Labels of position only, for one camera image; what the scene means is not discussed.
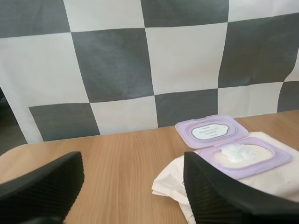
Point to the checked cloth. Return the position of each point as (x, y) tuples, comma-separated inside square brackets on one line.
[(116, 70)]

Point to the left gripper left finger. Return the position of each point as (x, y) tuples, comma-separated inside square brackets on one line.
[(46, 191)]

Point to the white wet wipes pack lilac lid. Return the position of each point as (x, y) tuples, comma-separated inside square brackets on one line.
[(236, 149)]

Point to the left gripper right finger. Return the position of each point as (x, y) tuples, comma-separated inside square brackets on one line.
[(222, 203)]

